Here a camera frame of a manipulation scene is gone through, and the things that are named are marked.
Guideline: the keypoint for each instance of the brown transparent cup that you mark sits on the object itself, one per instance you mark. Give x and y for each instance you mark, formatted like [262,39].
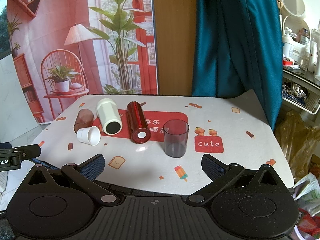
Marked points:
[85,117]

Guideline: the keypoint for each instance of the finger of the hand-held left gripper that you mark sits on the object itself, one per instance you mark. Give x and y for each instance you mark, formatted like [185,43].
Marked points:
[28,151]

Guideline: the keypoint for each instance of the white printed tablecloth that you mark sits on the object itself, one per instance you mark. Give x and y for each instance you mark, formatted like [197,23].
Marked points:
[150,166]

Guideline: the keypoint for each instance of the round white mirror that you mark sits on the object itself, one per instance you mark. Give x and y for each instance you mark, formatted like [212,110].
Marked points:
[293,3]

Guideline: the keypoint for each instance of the black shelf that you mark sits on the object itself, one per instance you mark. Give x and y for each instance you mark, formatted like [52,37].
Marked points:
[303,78]

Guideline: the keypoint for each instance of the white printed plastic bag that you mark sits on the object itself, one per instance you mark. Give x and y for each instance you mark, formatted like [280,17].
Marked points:
[308,192]

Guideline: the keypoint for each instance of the wooden panel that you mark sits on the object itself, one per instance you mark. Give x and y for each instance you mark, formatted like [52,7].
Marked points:
[175,42]

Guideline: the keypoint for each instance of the grey transparent cup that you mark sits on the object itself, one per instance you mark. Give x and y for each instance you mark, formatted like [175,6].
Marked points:
[175,140]

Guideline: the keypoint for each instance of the small white cup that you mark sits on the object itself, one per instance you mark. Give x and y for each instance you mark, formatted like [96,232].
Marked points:
[86,135]

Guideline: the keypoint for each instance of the red printed wall tapestry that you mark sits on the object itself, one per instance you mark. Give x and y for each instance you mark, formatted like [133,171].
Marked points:
[62,12]

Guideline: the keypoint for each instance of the large white tumbler cup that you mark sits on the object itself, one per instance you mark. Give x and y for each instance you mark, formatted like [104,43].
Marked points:
[107,113]

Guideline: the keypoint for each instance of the yellow plastic bag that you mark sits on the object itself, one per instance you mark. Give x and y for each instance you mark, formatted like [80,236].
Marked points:
[297,140]

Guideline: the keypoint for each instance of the white pump bottle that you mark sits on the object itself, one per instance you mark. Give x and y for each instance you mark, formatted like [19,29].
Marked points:
[287,43]

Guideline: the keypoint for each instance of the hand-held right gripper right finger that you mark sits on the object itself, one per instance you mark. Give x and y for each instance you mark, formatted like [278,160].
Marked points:
[212,167]

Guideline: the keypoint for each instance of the teal curtain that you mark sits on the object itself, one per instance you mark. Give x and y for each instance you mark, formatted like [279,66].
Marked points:
[237,42]

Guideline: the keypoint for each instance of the red metallic tumbler cup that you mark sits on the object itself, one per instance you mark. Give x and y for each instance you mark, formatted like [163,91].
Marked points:
[136,120]

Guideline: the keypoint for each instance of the bowl of strawberries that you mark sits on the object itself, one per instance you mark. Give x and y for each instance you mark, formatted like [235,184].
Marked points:
[308,225]

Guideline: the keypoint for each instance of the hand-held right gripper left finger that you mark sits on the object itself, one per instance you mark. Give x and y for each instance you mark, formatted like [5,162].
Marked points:
[93,167]

